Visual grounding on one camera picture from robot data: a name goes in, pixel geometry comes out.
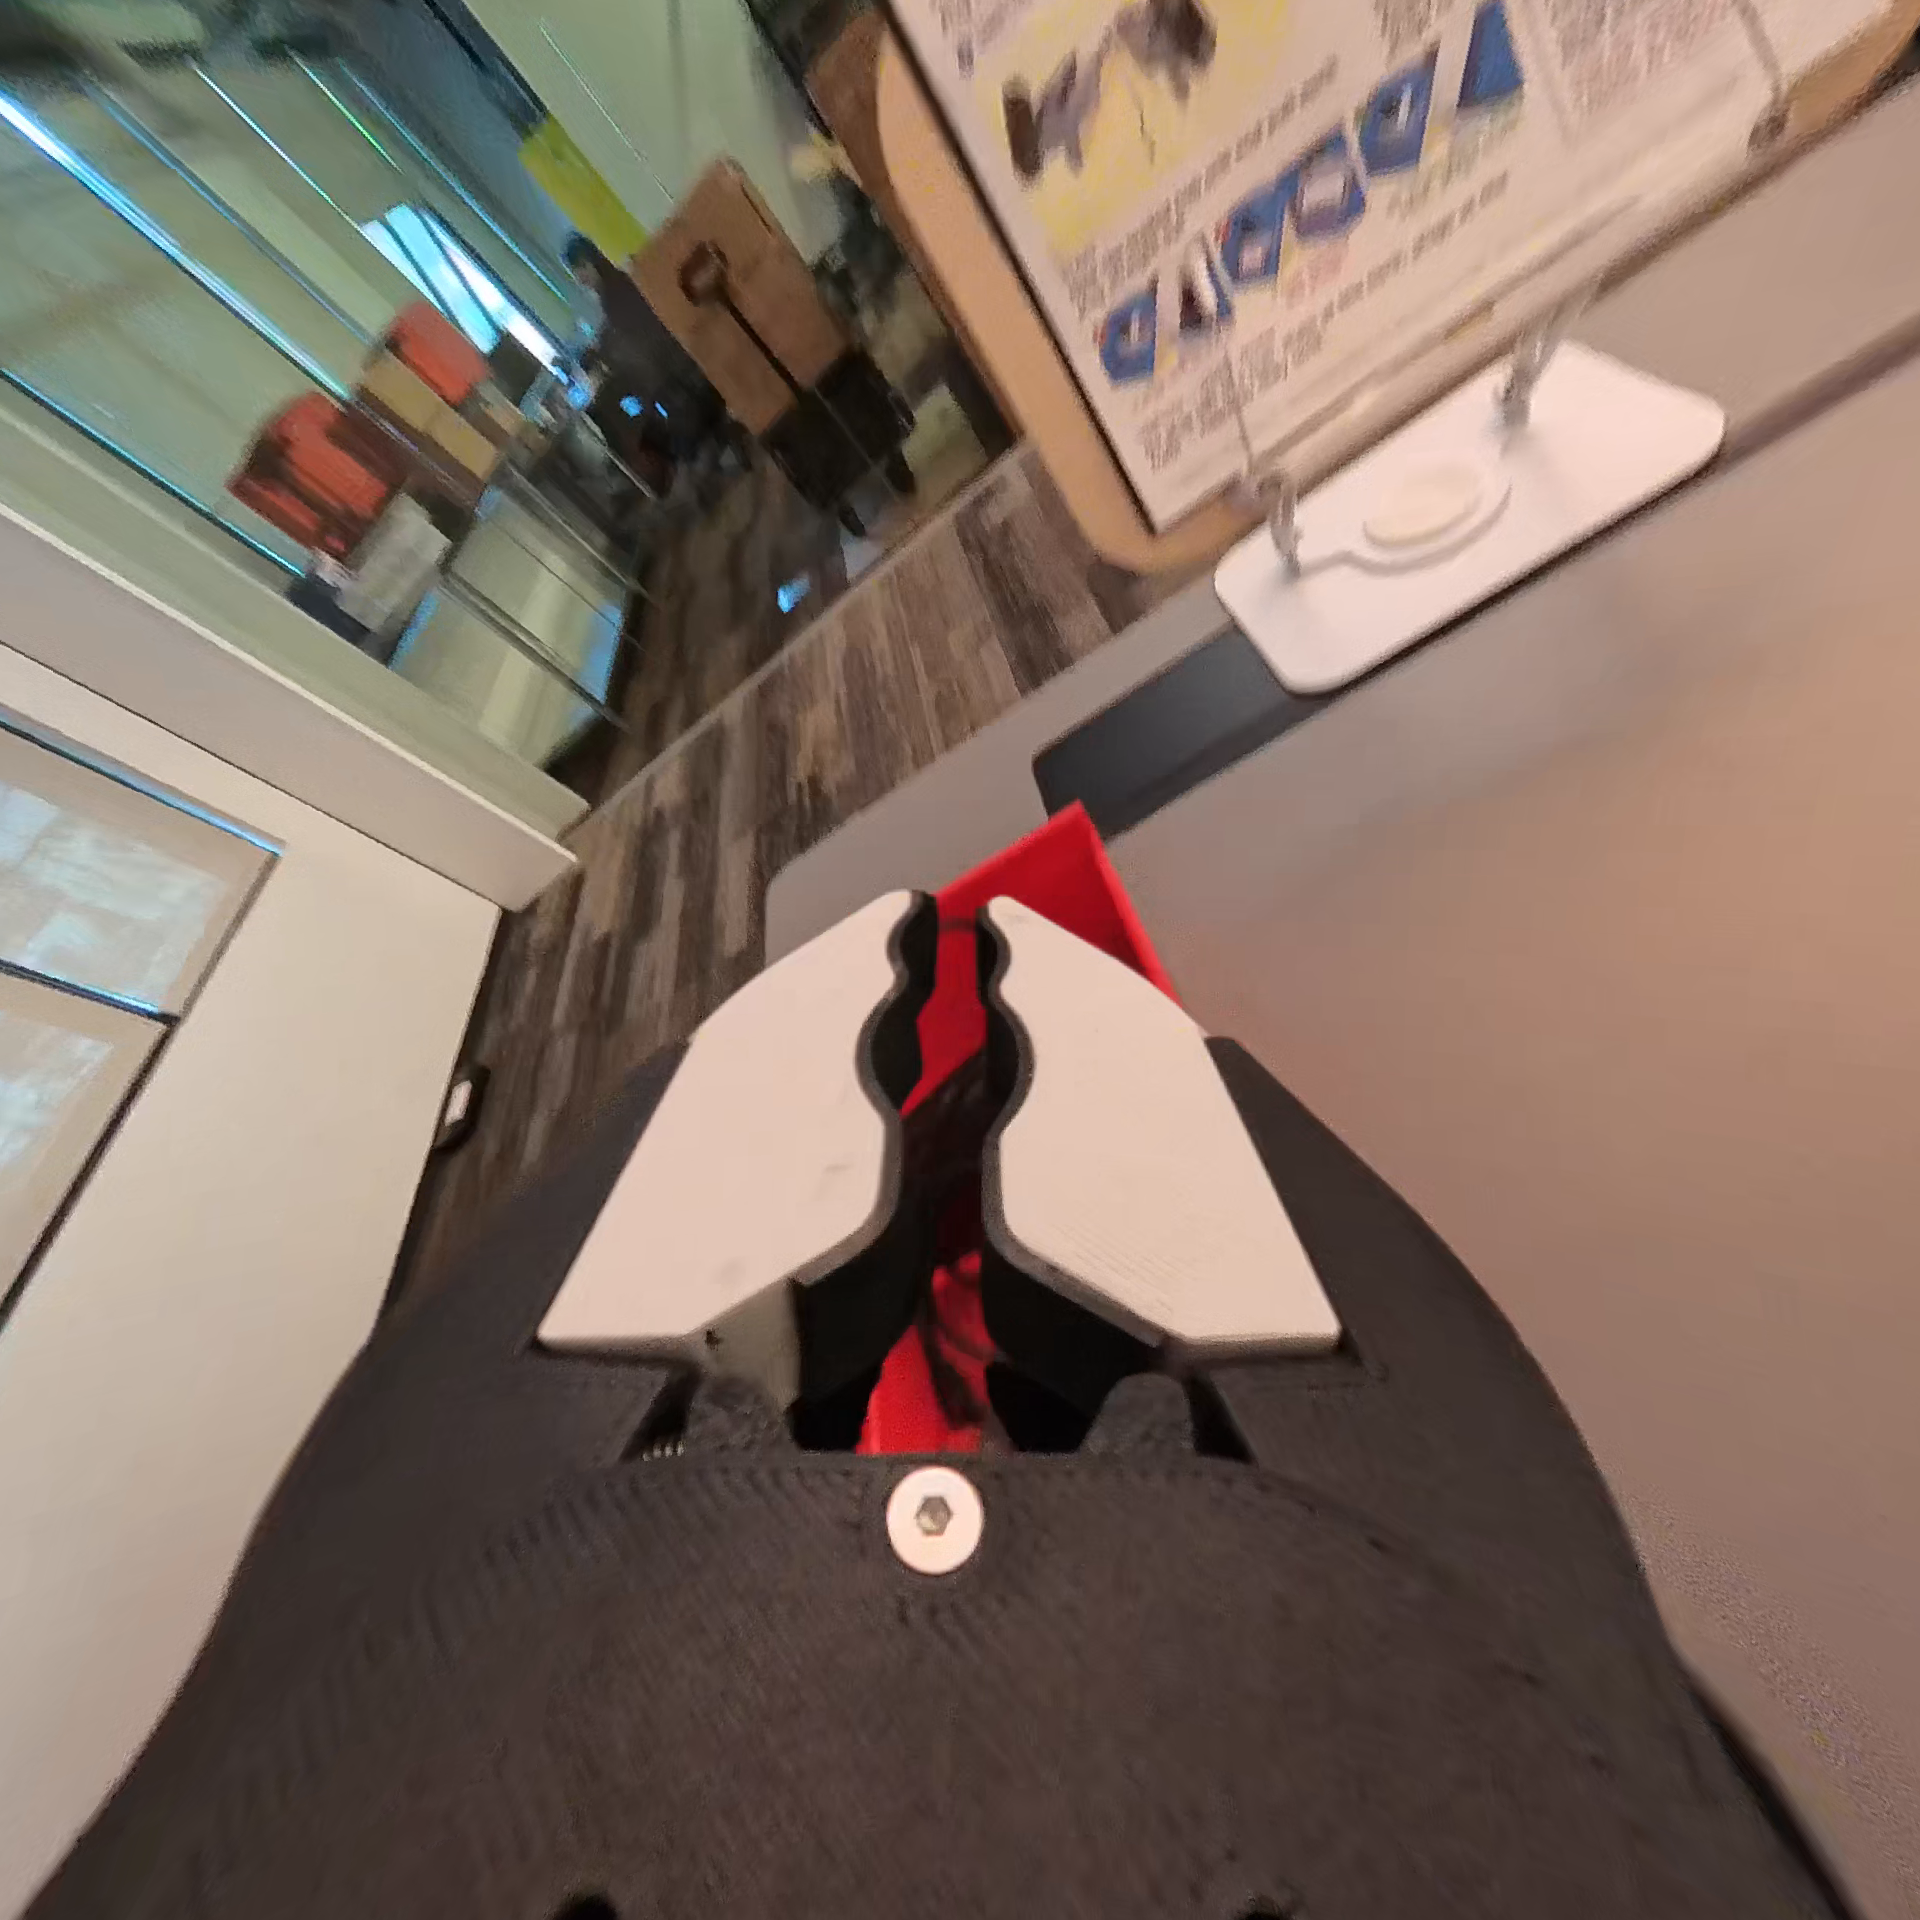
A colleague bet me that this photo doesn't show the large grid window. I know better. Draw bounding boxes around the large grid window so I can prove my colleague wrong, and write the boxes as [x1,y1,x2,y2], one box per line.
[0,718,280,1307]

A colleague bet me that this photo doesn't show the yellow wall sign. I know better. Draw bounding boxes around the yellow wall sign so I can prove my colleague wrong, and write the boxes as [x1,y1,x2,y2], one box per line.
[518,118,652,248]

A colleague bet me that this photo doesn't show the printed instruction sheet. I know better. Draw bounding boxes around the printed instruction sheet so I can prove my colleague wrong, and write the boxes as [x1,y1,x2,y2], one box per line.
[886,0,1920,534]

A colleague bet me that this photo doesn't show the large orange case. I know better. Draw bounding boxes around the large orange case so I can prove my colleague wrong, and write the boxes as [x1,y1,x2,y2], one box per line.
[227,391,410,562]

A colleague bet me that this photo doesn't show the red plastic box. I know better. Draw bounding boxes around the red plastic box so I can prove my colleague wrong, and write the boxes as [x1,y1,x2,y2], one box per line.
[861,804,1189,1455]

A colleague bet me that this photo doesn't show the thin black cable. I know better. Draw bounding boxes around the thin black cable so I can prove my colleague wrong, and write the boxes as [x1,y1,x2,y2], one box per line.
[896,1057,998,1421]

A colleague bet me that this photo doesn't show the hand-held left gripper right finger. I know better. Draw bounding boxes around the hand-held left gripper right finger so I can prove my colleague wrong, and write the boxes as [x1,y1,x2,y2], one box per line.
[978,895,1344,1453]

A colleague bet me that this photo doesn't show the small orange case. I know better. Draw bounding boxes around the small orange case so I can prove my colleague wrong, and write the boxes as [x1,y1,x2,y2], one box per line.
[383,300,493,406]

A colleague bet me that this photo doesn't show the brown cardboard box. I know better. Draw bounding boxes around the brown cardboard box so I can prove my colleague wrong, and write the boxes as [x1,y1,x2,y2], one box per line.
[626,157,844,438]

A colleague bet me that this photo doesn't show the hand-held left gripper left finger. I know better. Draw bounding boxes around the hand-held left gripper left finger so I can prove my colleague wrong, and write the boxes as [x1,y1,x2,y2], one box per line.
[537,887,948,1421]

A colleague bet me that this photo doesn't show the black chair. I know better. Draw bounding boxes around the black chair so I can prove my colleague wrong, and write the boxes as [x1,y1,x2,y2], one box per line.
[757,350,920,538]

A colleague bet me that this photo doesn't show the white sign stand base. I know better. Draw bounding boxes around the white sign stand base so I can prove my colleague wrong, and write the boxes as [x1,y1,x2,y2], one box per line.
[1210,343,1729,697]

